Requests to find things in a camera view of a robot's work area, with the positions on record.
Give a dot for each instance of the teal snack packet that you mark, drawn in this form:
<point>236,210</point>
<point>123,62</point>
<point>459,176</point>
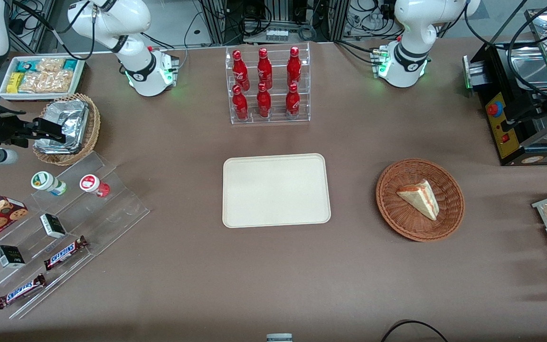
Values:
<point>24,66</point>
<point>70,64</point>

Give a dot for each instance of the red-lid yogurt cup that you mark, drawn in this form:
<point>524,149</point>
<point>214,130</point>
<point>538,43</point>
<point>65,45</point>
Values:
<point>94,185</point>

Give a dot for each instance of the white rectangular snack tray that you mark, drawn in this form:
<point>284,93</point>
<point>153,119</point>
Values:
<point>79,80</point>

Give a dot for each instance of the white power strip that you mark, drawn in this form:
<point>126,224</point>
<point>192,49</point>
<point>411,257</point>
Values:
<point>277,34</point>

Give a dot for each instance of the cream plastic tray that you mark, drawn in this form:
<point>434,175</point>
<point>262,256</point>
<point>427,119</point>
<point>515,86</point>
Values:
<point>276,191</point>

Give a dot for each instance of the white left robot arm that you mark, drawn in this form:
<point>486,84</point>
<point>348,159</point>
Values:
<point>411,42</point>

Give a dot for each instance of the oval light wicker basket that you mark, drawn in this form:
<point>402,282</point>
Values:
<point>93,128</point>

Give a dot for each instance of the wrapped triangle sandwich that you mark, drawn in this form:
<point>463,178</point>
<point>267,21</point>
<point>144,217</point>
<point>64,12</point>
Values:
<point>420,198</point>

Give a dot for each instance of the clear acrylic stepped shelf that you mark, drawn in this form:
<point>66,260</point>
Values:
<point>112,209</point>

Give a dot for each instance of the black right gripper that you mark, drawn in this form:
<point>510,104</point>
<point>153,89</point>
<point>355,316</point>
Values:
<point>4,128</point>

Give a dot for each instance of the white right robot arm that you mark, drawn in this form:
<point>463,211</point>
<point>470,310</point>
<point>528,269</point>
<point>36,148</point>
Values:
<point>112,28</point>

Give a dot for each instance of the Snickers bar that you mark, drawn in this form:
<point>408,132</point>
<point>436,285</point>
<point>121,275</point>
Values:
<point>21,291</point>
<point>66,252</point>

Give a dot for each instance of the round brown wicker basket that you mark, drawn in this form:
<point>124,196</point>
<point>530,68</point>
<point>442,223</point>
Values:
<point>397,218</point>

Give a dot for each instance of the yellow snack packet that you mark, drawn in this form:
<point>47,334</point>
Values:
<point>14,82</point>

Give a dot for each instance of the clear peanut snack bag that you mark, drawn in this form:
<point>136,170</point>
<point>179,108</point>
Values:
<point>50,64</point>
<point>48,83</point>

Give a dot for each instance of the small black box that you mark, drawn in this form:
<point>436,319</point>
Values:
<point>9,256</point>
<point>52,226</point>

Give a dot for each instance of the grey metal bracket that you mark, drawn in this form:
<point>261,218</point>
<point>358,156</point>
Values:
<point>279,337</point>

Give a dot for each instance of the black food warmer yellow panel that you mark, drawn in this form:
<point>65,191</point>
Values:
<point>504,142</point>

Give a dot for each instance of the green-lid yogurt cup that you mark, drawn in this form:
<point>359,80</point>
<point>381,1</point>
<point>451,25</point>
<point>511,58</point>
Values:
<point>48,183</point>

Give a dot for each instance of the red cola bottle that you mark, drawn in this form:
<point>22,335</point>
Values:
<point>264,102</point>
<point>264,69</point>
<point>292,102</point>
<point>240,104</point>
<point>240,69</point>
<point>294,66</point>

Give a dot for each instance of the clear acrylic bottle rack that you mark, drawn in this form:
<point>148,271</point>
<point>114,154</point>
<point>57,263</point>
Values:
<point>276,118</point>

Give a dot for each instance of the silver foil bag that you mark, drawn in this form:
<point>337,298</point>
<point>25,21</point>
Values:
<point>71,116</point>

